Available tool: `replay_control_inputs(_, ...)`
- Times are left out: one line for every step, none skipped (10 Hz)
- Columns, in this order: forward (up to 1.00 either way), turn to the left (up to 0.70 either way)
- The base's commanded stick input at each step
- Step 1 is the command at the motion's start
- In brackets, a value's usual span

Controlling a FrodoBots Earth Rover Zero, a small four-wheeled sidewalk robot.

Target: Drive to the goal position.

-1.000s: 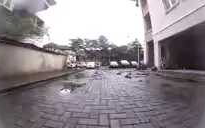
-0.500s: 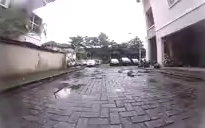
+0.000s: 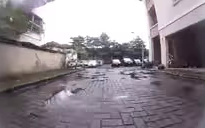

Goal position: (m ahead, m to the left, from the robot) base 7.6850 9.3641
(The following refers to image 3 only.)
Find wet grey brick road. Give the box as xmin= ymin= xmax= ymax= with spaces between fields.
xmin=0 ymin=64 xmax=205 ymax=128

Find white building with balcony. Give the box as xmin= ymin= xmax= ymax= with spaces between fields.
xmin=0 ymin=0 xmax=46 ymax=46

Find row of parked cars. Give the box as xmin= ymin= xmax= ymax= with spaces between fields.
xmin=68 ymin=57 xmax=151 ymax=69

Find pale building with carport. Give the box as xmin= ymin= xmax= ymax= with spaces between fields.
xmin=144 ymin=0 xmax=205 ymax=69

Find beige boundary wall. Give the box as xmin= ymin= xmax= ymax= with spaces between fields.
xmin=0 ymin=35 xmax=68 ymax=81

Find green tree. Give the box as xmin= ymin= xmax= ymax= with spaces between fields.
xmin=0 ymin=6 xmax=29 ymax=39

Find row of trees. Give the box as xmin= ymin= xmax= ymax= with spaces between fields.
xmin=43 ymin=32 xmax=149 ymax=64

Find dark kerb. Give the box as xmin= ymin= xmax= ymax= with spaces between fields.
xmin=0 ymin=68 xmax=82 ymax=98

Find pole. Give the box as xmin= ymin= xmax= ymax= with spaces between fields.
xmin=141 ymin=46 xmax=145 ymax=64

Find raised grey pavement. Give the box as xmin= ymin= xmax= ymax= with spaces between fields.
xmin=159 ymin=67 xmax=205 ymax=83

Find rain puddle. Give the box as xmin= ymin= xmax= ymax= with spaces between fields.
xmin=44 ymin=87 xmax=88 ymax=104

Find dirt verge strip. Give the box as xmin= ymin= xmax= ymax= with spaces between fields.
xmin=0 ymin=68 xmax=79 ymax=96

